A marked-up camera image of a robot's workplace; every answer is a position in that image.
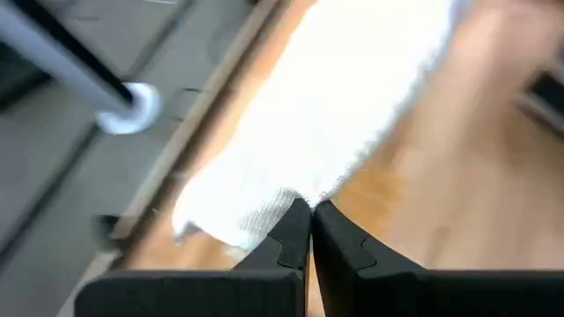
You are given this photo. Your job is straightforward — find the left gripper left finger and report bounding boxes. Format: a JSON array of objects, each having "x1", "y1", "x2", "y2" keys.
[{"x1": 73, "y1": 197, "x2": 313, "y2": 317}]

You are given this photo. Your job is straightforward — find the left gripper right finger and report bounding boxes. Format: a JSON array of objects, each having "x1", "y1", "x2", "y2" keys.
[{"x1": 311, "y1": 200, "x2": 564, "y2": 317}]

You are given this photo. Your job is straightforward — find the white waffle towel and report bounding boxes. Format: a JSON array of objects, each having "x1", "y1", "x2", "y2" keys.
[{"x1": 170, "y1": 0, "x2": 466, "y2": 253}]

